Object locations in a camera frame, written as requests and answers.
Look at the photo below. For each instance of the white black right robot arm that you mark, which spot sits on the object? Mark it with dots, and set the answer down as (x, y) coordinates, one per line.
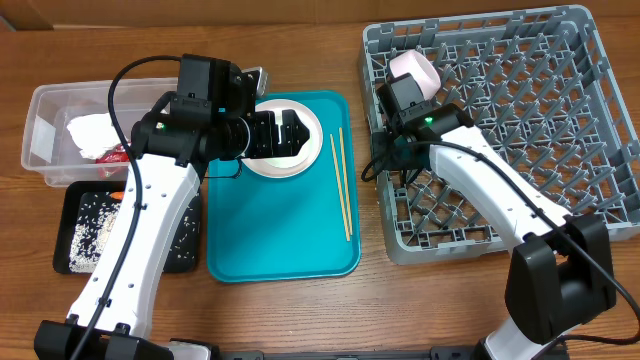
(561, 271)

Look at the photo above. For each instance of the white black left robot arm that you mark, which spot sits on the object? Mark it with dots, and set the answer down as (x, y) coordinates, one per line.
(210, 116)

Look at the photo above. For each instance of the white paper napkin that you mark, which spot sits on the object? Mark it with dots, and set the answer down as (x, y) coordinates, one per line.
(94, 135)

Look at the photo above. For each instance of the black rectangular tray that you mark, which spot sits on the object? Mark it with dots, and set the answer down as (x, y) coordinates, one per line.
(69, 214)

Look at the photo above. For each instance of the left wooden chopstick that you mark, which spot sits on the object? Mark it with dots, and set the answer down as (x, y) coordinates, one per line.
(340, 189)

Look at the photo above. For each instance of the small white plate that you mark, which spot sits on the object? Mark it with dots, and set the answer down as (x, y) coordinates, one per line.
(308, 152)

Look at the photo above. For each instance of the grey dishwasher rack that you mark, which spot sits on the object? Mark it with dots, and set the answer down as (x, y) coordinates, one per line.
(539, 85)

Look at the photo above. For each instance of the white rice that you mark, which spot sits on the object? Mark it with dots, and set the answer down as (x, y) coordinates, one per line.
(95, 219)

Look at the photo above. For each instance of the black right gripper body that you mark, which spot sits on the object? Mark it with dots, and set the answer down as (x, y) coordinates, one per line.
(393, 156)

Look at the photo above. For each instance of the right wooden chopstick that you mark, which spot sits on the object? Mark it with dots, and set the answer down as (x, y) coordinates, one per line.
(345, 181)

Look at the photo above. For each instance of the orange carrot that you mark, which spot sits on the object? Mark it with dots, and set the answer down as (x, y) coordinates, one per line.
(116, 195)

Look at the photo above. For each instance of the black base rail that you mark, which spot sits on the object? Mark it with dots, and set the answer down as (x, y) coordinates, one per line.
(325, 355)

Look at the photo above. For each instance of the red snack wrapper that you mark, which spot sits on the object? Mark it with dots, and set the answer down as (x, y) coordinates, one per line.
(113, 162)

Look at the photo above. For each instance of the teal serving tray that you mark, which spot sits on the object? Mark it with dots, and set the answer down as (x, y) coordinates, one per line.
(267, 229)

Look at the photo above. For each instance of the white bowl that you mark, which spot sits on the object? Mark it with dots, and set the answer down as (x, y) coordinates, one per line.
(420, 68)

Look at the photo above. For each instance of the clear plastic waste bin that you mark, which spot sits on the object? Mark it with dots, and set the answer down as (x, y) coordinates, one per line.
(48, 147)

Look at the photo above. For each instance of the large white plate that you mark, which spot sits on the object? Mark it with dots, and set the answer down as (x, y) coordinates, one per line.
(258, 166)

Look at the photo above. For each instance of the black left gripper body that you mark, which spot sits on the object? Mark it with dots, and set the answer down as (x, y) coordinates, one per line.
(250, 138)

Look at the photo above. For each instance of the wooden chopstick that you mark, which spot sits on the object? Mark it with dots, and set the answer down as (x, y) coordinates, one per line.
(345, 181)
(340, 189)

